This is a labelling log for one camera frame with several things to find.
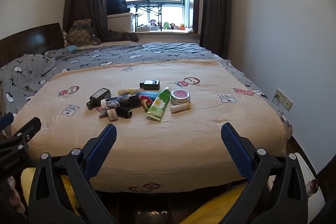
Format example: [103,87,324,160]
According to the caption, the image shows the dark green bottle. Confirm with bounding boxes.
[87,88,111,110]
[139,80,160,90]

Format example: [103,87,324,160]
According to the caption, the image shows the black cylinder container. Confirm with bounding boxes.
[116,106,133,119]

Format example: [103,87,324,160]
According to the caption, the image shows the yellow white lotion bottle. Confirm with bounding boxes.
[118,88,141,96]

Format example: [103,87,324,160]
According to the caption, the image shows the green hand cream tube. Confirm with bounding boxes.
[146,87,171,121]

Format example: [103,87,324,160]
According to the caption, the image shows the cream lip balm tube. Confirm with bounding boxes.
[170,102,191,114]

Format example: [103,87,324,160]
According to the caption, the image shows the blue wet wipes pack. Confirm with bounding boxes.
[138,91,159,101]

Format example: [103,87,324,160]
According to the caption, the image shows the round pink tin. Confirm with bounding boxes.
[170,89,190,105]

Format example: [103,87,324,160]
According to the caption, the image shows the person's left hand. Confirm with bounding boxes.
[7,176,25,214]

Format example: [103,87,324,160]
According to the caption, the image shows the grey patterned duvet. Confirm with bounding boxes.
[1,42,293,135]

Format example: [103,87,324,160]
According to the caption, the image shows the white object at right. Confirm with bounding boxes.
[295,152,325,223]

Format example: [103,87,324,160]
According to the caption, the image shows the dark wooden headboard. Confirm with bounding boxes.
[0,23,64,66]

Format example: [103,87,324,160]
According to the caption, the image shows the beige cartoon bed sheet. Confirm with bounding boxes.
[11,60,288,193]

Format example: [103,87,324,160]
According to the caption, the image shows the brown patterned pillow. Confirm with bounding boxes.
[64,19,101,47]

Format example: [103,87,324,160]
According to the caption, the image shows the white storage box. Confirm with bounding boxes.
[107,12,135,32]

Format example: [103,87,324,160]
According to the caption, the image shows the dark clothes pile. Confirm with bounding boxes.
[106,0,130,15]

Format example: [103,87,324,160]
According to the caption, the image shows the windowsill plush toys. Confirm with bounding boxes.
[149,19,186,31]

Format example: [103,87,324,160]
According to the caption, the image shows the black folding rack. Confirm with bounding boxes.
[129,2,165,32]

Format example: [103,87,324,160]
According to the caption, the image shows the right dark curtain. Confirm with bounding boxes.
[193,0,232,59]

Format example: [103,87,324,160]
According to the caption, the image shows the wall power socket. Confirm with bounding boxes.
[272,89,293,111]

